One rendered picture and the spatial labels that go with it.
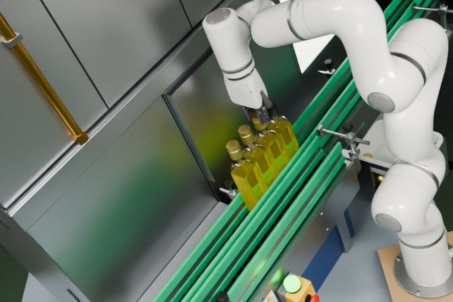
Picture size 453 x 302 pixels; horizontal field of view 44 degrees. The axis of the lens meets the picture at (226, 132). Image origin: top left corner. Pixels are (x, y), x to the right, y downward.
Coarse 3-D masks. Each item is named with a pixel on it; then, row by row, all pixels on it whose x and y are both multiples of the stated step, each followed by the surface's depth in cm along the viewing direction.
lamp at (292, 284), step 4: (288, 276) 149; (292, 276) 148; (296, 276) 148; (284, 280) 148; (288, 280) 148; (292, 280) 147; (296, 280) 147; (284, 284) 148; (288, 284) 147; (292, 284) 147; (296, 284) 146; (300, 284) 148; (288, 288) 147; (292, 288) 146; (296, 288) 147; (300, 288) 148; (288, 292) 148; (292, 292) 147; (296, 292) 147
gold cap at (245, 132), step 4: (240, 128) 149; (244, 128) 149; (248, 128) 148; (240, 132) 148; (244, 132) 148; (248, 132) 148; (252, 132) 150; (244, 136) 148; (248, 136) 149; (252, 136) 150; (244, 140) 150; (248, 140) 149; (252, 140) 150; (248, 144) 150
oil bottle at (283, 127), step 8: (280, 120) 157; (288, 120) 158; (272, 128) 158; (280, 128) 157; (288, 128) 159; (280, 136) 158; (288, 136) 160; (288, 144) 161; (296, 144) 164; (288, 152) 162
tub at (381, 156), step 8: (376, 128) 180; (368, 136) 177; (376, 136) 181; (384, 136) 183; (440, 136) 167; (360, 144) 175; (376, 144) 181; (384, 144) 182; (440, 144) 166; (368, 152) 179; (376, 152) 180; (384, 152) 179; (368, 160) 170; (376, 160) 169; (384, 160) 177; (392, 160) 176
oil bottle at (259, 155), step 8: (248, 152) 152; (256, 152) 152; (264, 152) 154; (256, 160) 152; (264, 160) 155; (264, 168) 155; (272, 168) 158; (264, 176) 156; (272, 176) 159; (264, 184) 158
